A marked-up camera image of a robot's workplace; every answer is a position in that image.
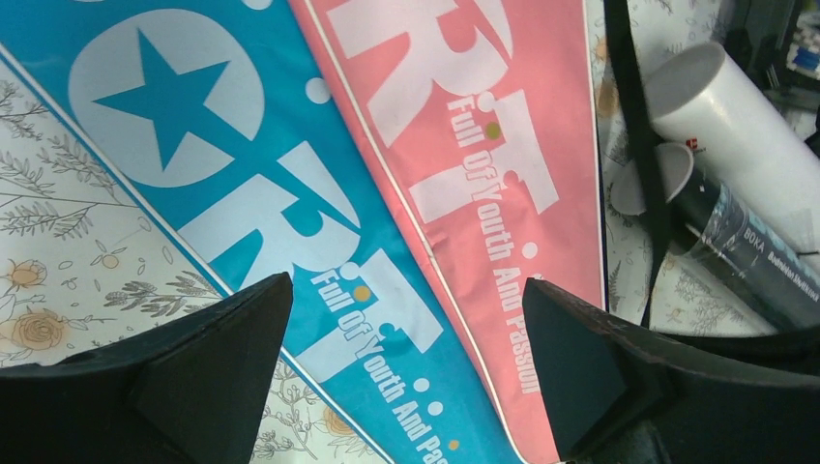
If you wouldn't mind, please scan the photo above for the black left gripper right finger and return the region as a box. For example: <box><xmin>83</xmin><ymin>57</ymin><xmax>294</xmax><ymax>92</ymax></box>
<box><xmin>523</xmin><ymin>278</ymin><xmax>819</xmax><ymax>463</ymax></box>

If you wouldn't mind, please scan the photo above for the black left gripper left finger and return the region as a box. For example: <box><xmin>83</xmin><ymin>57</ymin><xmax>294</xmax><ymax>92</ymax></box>
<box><xmin>1</xmin><ymin>273</ymin><xmax>293</xmax><ymax>463</ymax></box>

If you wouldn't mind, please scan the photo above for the black shuttlecock tube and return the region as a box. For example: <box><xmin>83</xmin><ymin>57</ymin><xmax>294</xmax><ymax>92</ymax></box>
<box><xmin>610</xmin><ymin>143</ymin><xmax>819</xmax><ymax>332</ymax></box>

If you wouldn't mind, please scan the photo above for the blue racket cover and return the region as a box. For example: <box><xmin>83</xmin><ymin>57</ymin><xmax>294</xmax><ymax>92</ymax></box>
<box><xmin>1</xmin><ymin>1</ymin><xmax>517</xmax><ymax>463</ymax></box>

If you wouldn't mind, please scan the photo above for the white cardboard tube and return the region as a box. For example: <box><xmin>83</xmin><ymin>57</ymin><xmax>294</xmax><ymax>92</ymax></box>
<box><xmin>644</xmin><ymin>42</ymin><xmax>819</xmax><ymax>267</ymax></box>

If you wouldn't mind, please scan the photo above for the pink racket cover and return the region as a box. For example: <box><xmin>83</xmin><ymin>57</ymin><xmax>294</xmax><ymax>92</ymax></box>
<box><xmin>292</xmin><ymin>1</ymin><xmax>606</xmax><ymax>463</ymax></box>

